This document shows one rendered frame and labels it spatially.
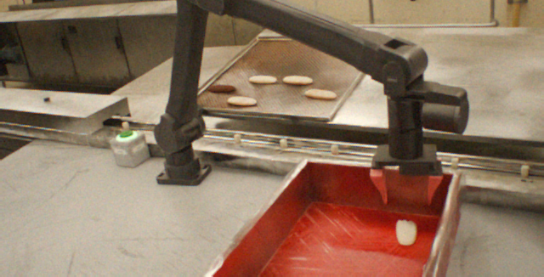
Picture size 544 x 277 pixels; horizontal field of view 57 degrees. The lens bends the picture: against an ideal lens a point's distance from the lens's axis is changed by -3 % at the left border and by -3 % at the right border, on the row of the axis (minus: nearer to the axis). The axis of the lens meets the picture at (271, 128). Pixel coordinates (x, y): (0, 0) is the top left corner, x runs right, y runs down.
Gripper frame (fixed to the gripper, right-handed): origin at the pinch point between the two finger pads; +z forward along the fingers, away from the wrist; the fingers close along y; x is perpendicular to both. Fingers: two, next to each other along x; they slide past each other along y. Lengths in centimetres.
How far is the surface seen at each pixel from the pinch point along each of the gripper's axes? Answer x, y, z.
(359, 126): 37.5, -12.3, 2.3
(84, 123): 41, -95, 2
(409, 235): -1.4, 0.3, 7.0
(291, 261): -9.1, -20.1, 8.0
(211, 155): 28, -49, 6
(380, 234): -0.1, -5.0, 7.9
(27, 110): 49, -122, 0
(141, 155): 30, -71, 7
